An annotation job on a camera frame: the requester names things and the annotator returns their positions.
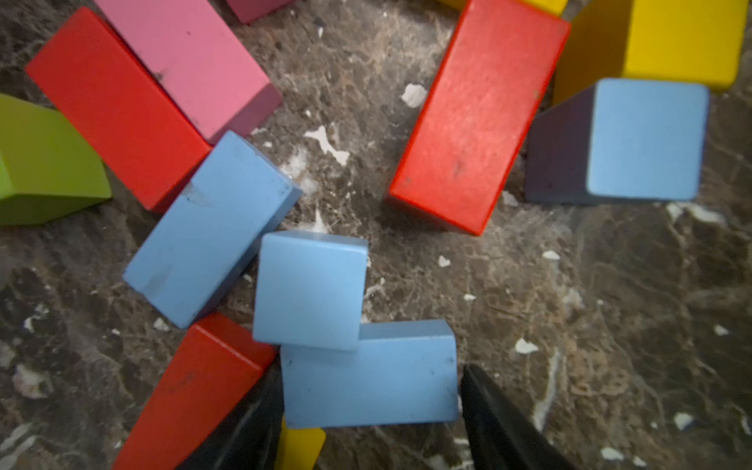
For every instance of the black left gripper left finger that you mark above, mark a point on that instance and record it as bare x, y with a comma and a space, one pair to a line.
248, 437

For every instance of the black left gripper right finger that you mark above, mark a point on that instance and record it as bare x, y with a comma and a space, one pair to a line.
500, 436

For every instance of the light blue long block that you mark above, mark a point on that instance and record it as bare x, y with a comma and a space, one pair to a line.
403, 372

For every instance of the light blue cube block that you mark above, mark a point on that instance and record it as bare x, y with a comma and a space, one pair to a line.
310, 290

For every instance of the red upright block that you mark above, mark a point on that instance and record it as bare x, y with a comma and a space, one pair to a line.
216, 364

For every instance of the tall light blue block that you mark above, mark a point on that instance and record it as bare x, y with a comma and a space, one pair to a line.
212, 231

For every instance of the orange upright block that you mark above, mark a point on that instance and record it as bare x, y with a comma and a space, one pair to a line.
483, 99

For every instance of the small light blue block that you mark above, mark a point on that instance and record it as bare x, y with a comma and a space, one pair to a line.
619, 141

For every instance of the lime green block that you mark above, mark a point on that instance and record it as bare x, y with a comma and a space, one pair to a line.
48, 170

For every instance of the red flat block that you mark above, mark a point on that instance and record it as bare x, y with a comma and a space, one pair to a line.
91, 76

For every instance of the pink block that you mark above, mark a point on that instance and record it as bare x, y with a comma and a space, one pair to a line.
201, 64

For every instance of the purple small block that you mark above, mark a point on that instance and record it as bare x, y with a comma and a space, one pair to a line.
248, 11

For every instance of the long yellow block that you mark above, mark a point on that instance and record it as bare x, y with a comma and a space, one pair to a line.
686, 41

